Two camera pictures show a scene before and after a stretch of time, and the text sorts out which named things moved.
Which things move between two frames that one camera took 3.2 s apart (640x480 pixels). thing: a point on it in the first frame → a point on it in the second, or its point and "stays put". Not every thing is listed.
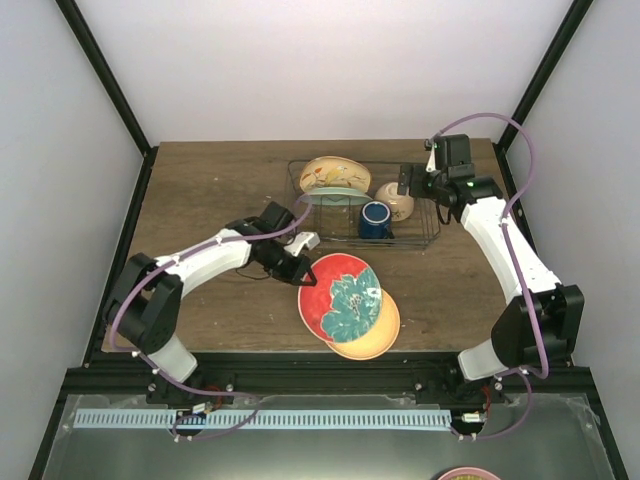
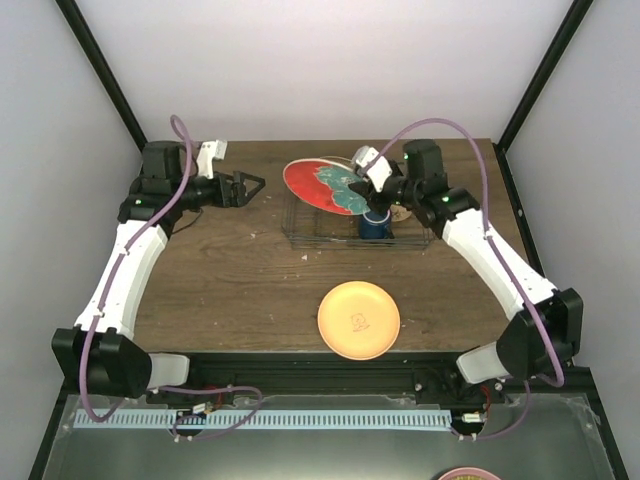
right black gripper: (404, 180) → (366, 189)
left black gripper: (302, 265) → (237, 199)
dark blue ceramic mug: (375, 220) stays put
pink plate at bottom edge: (470, 471) stays put
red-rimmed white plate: (345, 303) → (326, 184)
